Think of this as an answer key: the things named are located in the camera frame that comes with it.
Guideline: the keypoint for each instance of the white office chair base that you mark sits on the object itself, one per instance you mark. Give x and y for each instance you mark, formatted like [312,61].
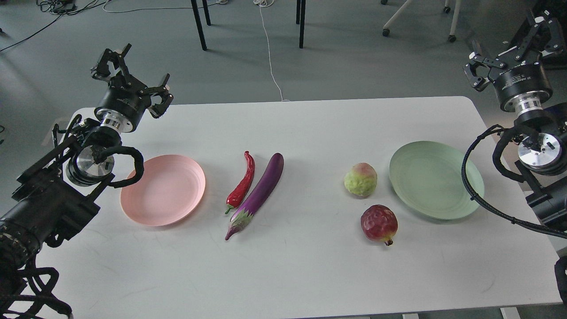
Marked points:
[449,7]

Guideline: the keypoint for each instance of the black table legs right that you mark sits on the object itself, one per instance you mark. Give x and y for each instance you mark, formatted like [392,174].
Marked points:
[300,20]

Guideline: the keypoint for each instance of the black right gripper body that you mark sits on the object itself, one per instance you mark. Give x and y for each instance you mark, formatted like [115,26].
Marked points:
[527,79]

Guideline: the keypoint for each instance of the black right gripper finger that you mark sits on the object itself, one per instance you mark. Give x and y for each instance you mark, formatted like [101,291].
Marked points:
[543,35]
[482,70]

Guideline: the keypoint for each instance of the purple eggplant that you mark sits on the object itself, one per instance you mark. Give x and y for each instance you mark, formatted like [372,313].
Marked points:
[264,188]

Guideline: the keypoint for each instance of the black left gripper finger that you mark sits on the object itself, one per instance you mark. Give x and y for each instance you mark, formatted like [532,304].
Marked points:
[111,68]
[157,99]

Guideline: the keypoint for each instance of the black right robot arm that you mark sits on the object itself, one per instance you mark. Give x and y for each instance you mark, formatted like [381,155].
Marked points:
[536,144]

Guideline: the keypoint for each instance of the black table legs left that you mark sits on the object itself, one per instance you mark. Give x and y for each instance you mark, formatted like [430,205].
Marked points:
[199,24]

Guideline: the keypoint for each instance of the green plate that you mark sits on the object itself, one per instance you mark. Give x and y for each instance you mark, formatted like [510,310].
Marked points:
[427,177]

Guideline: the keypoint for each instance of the black table legs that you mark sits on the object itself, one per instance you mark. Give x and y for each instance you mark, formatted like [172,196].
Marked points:
[300,20]
[199,24]

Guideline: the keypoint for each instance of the red chili pepper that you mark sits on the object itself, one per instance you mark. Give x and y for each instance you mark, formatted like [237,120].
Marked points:
[236,197]

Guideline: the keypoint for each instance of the red pomegranate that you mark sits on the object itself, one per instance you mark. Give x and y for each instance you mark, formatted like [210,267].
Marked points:
[379,224]

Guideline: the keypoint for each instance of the pink plate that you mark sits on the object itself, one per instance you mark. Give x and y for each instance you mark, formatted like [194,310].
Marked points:
[171,188]

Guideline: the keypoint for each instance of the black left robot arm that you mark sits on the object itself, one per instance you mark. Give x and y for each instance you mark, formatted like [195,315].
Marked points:
[56,196]

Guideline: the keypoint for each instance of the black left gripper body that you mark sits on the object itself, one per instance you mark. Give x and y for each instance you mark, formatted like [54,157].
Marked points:
[126,103]

